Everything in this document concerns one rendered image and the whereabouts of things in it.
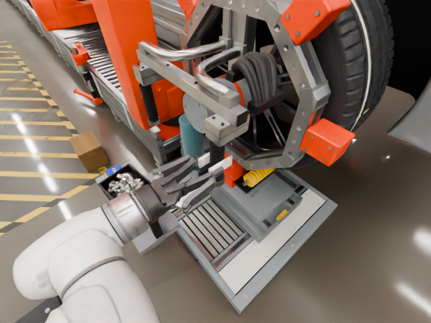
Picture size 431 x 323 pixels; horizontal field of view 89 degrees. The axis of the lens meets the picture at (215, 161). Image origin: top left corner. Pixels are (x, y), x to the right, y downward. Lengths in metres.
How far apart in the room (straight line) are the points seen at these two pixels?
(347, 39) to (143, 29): 0.70
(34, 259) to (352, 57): 0.70
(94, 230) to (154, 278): 0.90
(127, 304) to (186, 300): 0.88
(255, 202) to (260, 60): 0.84
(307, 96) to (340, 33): 0.14
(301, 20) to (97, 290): 0.57
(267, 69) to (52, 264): 0.51
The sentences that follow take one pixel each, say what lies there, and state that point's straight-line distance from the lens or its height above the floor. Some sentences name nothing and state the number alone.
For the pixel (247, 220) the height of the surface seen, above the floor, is 0.15.
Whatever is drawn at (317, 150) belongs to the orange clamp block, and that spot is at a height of 0.84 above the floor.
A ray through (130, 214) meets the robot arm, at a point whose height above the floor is 0.87.
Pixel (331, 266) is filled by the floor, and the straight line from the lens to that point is 1.42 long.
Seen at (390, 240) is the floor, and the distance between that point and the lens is 1.67.
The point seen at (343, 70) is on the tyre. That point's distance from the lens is 0.60.
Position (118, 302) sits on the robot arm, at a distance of 0.38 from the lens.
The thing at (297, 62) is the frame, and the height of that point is 1.02.
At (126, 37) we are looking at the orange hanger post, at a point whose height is 0.94.
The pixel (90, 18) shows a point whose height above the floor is 0.56.
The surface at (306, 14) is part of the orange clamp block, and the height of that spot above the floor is 1.11.
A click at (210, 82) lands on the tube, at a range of 0.47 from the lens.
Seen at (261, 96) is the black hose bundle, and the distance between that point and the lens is 0.48.
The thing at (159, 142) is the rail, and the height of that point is 0.32.
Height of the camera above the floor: 1.23
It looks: 48 degrees down
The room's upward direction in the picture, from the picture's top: straight up
